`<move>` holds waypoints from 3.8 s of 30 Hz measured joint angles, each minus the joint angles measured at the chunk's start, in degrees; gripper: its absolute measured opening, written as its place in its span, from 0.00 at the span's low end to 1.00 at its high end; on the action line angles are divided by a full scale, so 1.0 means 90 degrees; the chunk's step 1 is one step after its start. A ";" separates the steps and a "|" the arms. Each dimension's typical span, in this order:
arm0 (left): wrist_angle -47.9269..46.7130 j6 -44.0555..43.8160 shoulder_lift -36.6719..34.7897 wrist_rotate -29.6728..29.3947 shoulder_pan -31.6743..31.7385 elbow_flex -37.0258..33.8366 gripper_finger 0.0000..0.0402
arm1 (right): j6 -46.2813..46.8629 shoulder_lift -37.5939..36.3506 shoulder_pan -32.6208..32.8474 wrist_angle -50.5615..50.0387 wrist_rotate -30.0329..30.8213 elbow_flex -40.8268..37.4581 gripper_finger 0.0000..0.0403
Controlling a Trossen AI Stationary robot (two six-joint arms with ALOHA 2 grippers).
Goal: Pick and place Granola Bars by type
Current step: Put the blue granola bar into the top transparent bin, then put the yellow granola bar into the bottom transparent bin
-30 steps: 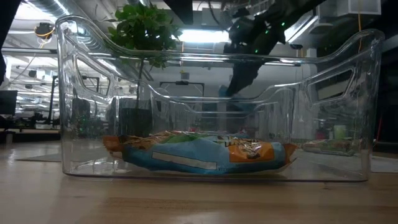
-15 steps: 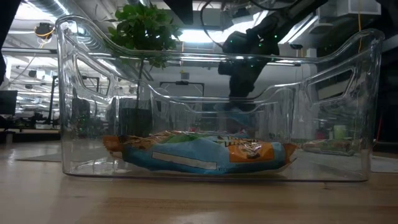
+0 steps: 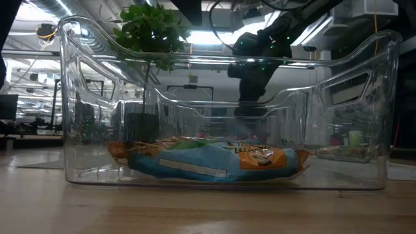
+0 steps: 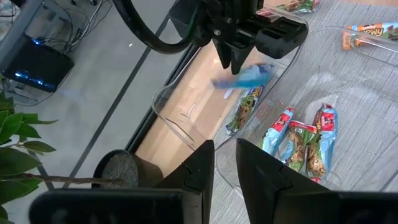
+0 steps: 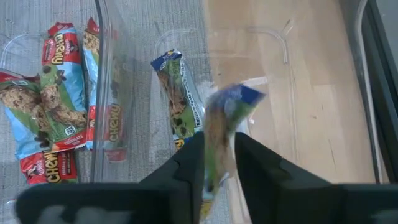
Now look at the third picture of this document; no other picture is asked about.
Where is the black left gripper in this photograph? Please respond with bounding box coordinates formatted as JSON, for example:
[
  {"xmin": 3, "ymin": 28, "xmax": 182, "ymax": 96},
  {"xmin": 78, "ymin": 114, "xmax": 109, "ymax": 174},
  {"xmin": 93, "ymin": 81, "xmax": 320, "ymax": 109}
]
[{"xmin": 170, "ymin": 0, "xmax": 203, "ymax": 27}]

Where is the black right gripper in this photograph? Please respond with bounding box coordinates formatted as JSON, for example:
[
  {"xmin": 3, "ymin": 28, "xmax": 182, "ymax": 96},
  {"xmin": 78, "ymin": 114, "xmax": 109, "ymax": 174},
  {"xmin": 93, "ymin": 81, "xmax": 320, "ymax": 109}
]
[{"xmin": 227, "ymin": 58, "xmax": 283, "ymax": 118}]

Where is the green wrapped granola bar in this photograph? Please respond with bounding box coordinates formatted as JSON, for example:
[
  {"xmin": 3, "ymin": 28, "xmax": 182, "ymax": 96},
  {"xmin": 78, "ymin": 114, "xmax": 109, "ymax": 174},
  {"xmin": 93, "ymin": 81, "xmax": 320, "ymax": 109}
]
[{"xmin": 315, "ymin": 144, "xmax": 375, "ymax": 164}]

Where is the green leafy plant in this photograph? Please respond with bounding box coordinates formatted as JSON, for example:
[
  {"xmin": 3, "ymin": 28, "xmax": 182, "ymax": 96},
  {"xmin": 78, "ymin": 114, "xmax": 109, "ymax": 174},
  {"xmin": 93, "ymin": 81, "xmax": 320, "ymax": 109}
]
[{"xmin": 112, "ymin": 1, "xmax": 192, "ymax": 113}]

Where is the green cup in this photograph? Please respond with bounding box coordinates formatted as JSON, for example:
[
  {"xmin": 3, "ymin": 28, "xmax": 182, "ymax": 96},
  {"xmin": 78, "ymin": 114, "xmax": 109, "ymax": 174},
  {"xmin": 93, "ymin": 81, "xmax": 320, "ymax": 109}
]
[{"xmin": 348, "ymin": 130, "xmax": 363, "ymax": 146}]

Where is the dark plant pot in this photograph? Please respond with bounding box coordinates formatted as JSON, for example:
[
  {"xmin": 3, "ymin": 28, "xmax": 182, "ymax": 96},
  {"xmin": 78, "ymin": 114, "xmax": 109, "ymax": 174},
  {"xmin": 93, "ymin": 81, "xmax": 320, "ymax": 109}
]
[{"xmin": 123, "ymin": 112, "xmax": 161, "ymax": 144}]

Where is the clear plastic bin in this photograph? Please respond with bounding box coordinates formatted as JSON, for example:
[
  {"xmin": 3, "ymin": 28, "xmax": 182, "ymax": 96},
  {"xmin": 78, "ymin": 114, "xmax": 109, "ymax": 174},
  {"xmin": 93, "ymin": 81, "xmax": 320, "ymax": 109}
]
[{"xmin": 58, "ymin": 15, "xmax": 403, "ymax": 191}]

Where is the person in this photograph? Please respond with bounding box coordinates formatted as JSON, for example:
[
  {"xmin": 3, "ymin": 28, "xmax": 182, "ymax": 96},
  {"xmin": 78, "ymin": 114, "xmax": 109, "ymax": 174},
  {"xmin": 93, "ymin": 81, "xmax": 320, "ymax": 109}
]
[{"xmin": 74, "ymin": 92, "xmax": 96, "ymax": 137}]

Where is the grey woven mat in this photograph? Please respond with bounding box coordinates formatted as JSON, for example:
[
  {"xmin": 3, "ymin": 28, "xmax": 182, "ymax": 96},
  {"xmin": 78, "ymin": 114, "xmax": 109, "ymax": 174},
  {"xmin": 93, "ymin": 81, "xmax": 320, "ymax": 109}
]
[{"xmin": 388, "ymin": 161, "xmax": 416, "ymax": 181}]

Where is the background work table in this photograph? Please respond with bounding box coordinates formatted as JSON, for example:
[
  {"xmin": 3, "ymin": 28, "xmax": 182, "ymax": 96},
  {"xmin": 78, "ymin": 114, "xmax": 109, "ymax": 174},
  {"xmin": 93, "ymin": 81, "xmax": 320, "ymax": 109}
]
[{"xmin": 0, "ymin": 133, "xmax": 64, "ymax": 150}]

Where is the black monitor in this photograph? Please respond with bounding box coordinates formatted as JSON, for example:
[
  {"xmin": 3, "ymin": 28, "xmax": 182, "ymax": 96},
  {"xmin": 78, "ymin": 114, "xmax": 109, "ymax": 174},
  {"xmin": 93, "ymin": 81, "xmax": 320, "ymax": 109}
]
[{"xmin": 0, "ymin": 94, "xmax": 20, "ymax": 120}]

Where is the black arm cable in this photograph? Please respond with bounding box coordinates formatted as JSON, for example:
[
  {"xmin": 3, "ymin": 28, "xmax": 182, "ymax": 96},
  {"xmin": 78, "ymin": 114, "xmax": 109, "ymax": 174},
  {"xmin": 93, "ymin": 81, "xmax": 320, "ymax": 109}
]
[{"xmin": 209, "ymin": 0, "xmax": 237, "ymax": 51}]

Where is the black reel with yellow cable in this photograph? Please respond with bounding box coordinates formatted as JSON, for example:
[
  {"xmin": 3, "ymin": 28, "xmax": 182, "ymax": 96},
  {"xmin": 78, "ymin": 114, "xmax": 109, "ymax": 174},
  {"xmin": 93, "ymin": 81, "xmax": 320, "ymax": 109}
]
[{"xmin": 35, "ymin": 22, "xmax": 59, "ymax": 42}]

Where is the black stand frame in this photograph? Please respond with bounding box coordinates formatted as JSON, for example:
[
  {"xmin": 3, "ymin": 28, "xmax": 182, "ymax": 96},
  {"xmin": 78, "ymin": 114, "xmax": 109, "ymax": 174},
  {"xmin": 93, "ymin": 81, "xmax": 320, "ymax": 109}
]
[{"xmin": 51, "ymin": 79, "xmax": 63, "ymax": 131}]

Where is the black upright post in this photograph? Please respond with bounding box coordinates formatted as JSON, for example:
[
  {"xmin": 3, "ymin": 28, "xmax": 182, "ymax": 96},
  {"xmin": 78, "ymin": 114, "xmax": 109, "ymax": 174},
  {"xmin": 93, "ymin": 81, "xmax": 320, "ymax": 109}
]
[{"xmin": 0, "ymin": 0, "xmax": 23, "ymax": 89}]

